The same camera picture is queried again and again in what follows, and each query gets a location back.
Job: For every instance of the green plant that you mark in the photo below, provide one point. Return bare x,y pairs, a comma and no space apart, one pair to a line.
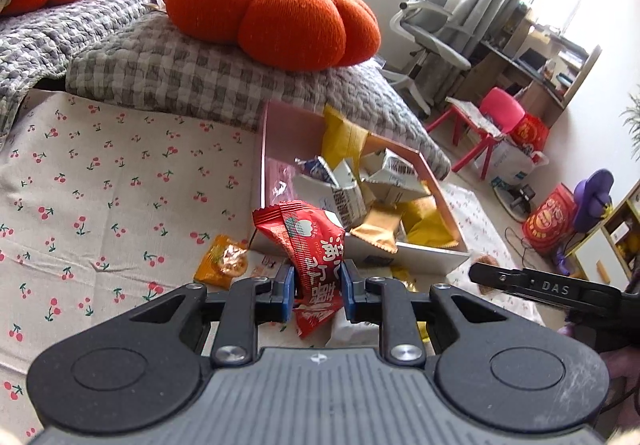
632,120

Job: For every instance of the small yellow snack packet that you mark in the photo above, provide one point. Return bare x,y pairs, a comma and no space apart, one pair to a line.
402,275

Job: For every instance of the cherry print bed sheet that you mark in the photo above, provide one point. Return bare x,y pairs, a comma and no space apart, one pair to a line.
115,205

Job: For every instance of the pink cardboard box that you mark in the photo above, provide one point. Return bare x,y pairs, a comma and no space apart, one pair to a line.
272,145

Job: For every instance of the golden orange snack packet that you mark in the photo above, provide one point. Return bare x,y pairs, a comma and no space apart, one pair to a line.
378,231

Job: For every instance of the white wooden cabinet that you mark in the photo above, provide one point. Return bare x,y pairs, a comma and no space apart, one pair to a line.
605,245

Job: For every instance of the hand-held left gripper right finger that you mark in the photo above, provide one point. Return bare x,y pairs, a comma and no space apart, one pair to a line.
350,292

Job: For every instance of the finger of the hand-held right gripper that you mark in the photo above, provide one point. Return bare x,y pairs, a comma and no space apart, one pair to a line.
530,282

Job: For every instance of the large orange pumpkin cushion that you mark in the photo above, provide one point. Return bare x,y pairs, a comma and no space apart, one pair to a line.
270,10

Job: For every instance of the plain white snack packet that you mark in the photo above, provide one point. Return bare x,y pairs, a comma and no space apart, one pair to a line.
352,332

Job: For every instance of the red gift bag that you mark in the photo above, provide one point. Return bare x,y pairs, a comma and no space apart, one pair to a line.
550,220
530,132

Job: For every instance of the grey office chair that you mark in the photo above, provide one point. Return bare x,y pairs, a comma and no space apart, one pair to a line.
432,20

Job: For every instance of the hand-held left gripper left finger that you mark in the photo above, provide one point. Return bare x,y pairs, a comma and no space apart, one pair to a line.
287,292

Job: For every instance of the pink plastic chair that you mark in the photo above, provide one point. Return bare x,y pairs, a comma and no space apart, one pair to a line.
502,110
465,122

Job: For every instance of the red snack packet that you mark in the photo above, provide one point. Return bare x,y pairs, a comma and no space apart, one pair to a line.
305,245

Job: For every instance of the grey checked blanket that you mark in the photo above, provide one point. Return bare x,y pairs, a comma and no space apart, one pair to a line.
165,75

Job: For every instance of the purple hat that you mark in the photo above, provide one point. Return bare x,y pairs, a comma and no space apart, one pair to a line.
595,192

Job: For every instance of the white cardboard box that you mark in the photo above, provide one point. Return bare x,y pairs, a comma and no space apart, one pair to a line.
515,162

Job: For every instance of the person's right hand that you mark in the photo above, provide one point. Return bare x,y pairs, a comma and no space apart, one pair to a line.
625,370

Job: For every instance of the wooden desk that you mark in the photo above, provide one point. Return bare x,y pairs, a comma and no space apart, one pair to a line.
540,70

